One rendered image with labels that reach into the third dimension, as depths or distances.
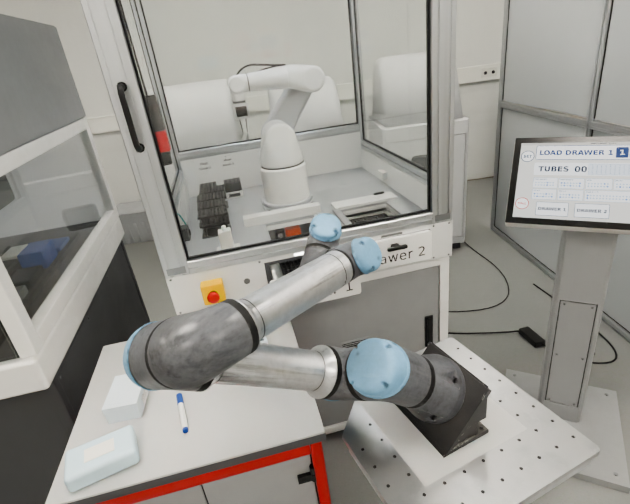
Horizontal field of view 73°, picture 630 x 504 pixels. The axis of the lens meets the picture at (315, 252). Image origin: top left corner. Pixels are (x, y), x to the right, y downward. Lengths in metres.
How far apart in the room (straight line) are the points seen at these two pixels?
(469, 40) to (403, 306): 3.65
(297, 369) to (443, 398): 0.31
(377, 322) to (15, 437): 1.25
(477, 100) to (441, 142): 3.55
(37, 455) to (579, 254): 1.91
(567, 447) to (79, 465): 1.05
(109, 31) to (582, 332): 1.83
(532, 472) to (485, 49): 4.42
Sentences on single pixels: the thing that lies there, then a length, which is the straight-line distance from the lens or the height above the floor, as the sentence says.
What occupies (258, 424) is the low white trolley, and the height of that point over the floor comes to 0.76.
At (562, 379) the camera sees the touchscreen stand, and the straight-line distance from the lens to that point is 2.05.
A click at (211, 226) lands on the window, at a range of 1.42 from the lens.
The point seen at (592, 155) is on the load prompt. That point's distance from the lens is 1.67.
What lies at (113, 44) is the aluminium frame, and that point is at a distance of 1.34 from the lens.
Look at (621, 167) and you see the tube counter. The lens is 1.66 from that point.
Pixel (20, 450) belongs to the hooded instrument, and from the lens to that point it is 1.74.
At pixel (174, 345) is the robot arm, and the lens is 0.66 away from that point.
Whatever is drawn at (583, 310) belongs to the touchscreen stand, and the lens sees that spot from 1.86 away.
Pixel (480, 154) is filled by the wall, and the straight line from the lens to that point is 5.20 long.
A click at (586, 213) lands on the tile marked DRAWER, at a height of 1.00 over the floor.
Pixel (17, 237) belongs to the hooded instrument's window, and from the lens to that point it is 1.49.
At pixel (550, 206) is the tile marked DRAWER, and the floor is 1.01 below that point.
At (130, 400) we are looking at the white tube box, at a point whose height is 0.81.
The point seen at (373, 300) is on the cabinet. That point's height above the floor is 0.67.
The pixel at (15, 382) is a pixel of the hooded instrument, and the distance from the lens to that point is 1.46.
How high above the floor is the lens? 1.57
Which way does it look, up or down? 25 degrees down
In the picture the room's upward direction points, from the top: 8 degrees counter-clockwise
